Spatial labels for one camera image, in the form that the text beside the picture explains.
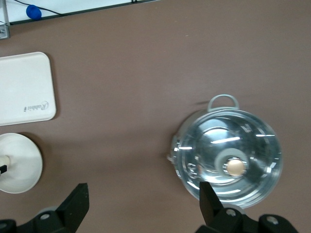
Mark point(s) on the glass pot lid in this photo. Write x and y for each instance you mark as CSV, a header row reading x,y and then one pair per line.
x,y
243,136

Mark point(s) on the cream rabbit print tray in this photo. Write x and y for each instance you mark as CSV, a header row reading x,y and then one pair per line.
x,y
24,89

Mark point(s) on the white steamed bun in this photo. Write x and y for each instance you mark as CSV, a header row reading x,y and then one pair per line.
x,y
4,160

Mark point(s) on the brown table cover sheet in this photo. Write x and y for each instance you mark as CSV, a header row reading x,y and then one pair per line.
x,y
121,97

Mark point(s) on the blue round cap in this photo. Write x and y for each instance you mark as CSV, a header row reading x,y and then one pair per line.
x,y
34,12

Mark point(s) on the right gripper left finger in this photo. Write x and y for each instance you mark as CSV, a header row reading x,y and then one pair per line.
x,y
70,208

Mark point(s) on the silver electric cooking pot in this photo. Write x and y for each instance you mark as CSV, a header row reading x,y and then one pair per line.
x,y
176,155

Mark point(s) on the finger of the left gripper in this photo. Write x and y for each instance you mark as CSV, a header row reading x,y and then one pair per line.
x,y
3,169

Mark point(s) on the cream round plate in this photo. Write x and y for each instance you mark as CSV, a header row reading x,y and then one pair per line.
x,y
24,165

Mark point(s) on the metal mounting bracket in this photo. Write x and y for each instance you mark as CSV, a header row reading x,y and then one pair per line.
x,y
5,29

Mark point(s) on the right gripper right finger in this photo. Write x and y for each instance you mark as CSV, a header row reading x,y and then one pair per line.
x,y
213,208

